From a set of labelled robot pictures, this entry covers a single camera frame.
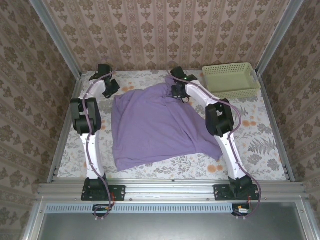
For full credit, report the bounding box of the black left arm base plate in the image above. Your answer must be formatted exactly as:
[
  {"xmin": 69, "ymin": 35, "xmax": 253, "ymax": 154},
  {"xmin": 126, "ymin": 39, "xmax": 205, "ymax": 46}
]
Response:
[{"xmin": 81, "ymin": 183, "xmax": 126, "ymax": 202}]

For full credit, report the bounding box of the aluminium mounting rail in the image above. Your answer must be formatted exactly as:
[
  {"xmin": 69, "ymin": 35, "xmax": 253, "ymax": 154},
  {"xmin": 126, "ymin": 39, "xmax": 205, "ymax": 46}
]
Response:
[{"xmin": 37, "ymin": 178, "xmax": 308, "ymax": 202}]

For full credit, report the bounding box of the aluminium frame post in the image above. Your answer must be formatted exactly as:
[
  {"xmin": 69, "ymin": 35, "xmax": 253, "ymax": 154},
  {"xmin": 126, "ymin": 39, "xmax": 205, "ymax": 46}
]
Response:
[
  {"xmin": 28, "ymin": 0, "xmax": 84, "ymax": 79},
  {"xmin": 255, "ymin": 0, "xmax": 305, "ymax": 76}
]

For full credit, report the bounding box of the floral tablecloth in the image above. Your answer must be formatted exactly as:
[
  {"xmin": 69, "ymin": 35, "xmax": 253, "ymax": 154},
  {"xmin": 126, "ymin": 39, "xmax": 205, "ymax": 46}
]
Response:
[{"xmin": 57, "ymin": 70, "xmax": 286, "ymax": 181}]

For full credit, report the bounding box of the slotted grey cable duct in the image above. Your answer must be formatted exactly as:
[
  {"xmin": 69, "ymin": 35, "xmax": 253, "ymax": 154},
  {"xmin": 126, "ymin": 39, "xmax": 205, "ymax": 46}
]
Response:
[{"xmin": 46, "ymin": 202, "xmax": 235, "ymax": 214}]

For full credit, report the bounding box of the small black controller board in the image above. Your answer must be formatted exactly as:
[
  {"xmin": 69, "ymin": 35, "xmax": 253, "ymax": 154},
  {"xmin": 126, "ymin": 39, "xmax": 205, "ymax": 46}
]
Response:
[
  {"xmin": 92, "ymin": 203, "xmax": 114, "ymax": 217},
  {"xmin": 231, "ymin": 203, "xmax": 253, "ymax": 217}
]

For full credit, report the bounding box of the aluminium table side rail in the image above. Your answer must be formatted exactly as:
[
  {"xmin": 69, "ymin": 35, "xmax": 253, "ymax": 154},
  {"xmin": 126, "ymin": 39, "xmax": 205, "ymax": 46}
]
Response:
[
  {"xmin": 46, "ymin": 74, "xmax": 87, "ymax": 185},
  {"xmin": 256, "ymin": 73, "xmax": 296, "ymax": 183}
]

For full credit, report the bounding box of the grey metal panel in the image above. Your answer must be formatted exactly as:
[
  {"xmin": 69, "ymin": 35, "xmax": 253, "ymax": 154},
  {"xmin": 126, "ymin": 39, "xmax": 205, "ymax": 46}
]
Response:
[{"xmin": 37, "ymin": 202, "xmax": 305, "ymax": 240}]

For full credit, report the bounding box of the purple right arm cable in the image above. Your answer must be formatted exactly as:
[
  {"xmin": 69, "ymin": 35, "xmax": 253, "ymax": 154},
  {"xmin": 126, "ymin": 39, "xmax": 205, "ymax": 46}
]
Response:
[{"xmin": 166, "ymin": 60, "xmax": 262, "ymax": 221}]

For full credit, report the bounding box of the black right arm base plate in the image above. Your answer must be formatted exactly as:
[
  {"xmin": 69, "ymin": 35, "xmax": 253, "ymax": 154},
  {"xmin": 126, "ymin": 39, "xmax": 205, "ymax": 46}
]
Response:
[{"xmin": 213, "ymin": 184, "xmax": 261, "ymax": 202}]

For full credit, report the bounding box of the pale green plastic basket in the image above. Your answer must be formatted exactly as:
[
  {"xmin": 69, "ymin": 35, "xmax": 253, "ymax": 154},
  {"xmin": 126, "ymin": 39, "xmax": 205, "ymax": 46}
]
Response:
[{"xmin": 201, "ymin": 62, "xmax": 262, "ymax": 102}]

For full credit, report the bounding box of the purple t-shirt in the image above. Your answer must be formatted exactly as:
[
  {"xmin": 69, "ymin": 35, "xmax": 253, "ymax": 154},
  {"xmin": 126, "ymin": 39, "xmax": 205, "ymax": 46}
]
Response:
[{"xmin": 111, "ymin": 76, "xmax": 223, "ymax": 173}]

